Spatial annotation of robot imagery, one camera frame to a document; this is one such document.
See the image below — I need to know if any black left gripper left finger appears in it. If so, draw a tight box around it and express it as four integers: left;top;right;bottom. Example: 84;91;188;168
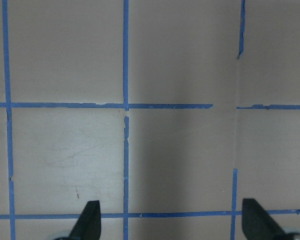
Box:
68;200;101;240

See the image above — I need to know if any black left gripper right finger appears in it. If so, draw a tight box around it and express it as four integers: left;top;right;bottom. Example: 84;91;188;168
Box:
241;198;286;240

